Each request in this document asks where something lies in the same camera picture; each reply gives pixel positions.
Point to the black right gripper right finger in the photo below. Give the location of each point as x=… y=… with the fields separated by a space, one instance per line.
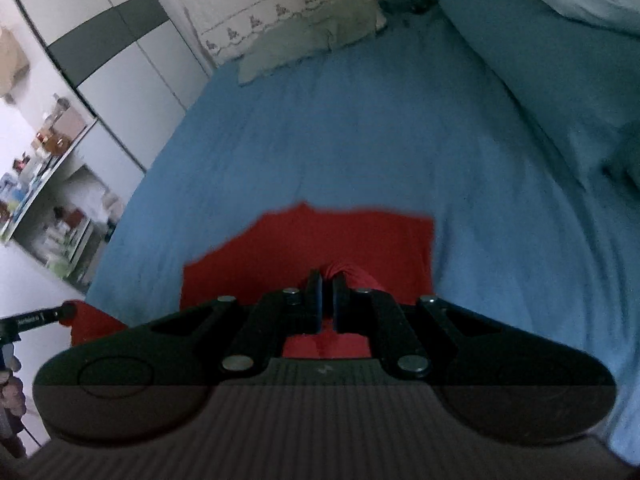
x=504 y=383

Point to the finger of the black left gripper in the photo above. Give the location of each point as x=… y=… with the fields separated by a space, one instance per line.
x=12 y=326

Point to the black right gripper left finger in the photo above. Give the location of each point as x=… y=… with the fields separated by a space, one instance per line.
x=150 y=380

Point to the red small cloth garment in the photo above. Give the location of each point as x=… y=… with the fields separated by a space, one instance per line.
x=378 y=249

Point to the person's left hand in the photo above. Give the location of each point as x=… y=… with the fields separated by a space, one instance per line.
x=13 y=408

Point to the white shelf unit with items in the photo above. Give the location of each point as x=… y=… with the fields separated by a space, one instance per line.
x=62 y=208

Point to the blue bed sheet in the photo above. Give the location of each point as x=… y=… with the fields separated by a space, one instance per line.
x=412 y=120

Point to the white wardrobe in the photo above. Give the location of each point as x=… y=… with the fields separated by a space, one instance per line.
x=128 y=63

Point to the teal bolster pillow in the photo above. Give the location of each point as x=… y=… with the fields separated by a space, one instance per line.
x=579 y=82

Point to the pale green pillow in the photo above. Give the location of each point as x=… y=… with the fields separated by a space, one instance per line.
x=305 y=42

